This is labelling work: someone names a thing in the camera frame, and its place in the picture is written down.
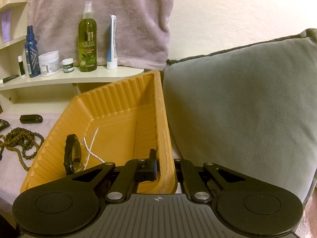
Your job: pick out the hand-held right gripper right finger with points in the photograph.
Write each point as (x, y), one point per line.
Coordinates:
(184, 171)

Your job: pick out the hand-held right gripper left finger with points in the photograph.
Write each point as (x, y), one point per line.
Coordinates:
(148, 168)

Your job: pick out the yellow plastic tray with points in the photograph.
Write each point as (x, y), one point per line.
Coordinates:
(116, 129)

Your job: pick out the black wrist watch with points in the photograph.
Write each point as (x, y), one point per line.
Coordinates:
(71, 138)

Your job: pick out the small black case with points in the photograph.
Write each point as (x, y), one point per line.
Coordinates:
(31, 119)

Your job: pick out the dark hair claw clip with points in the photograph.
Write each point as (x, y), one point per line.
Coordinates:
(3, 124)

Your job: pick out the grey cushion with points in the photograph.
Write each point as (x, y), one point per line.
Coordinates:
(235, 104)

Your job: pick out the cream shelf unit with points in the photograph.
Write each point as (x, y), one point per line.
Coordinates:
(74, 78)

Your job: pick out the blue and white tube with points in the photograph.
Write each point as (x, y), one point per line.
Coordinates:
(112, 49)

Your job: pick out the small green jar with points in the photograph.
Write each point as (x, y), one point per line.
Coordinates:
(67, 66)

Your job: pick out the green spray bottle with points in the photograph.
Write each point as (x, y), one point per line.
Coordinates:
(88, 44)

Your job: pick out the pale fluffy cloth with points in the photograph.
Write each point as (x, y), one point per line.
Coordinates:
(10, 176)

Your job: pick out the white cream jar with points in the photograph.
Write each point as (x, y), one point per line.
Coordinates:
(49, 63)

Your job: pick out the blue spray bottle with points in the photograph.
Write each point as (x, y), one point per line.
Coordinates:
(31, 54)

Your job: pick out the black tube with white cap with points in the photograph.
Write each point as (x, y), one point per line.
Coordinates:
(10, 78)

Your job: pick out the purple tube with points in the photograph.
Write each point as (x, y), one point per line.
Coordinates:
(7, 24)

